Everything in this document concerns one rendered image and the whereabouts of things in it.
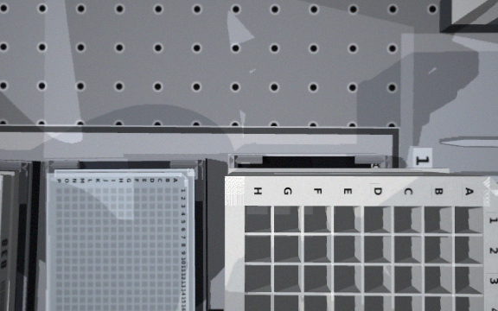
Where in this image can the white deep-well block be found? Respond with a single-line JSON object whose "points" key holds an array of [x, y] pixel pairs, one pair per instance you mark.
{"points": [[330, 239]]}

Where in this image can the grey flat base plate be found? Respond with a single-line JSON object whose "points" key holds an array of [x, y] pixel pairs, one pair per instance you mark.
{"points": [[333, 63]]}

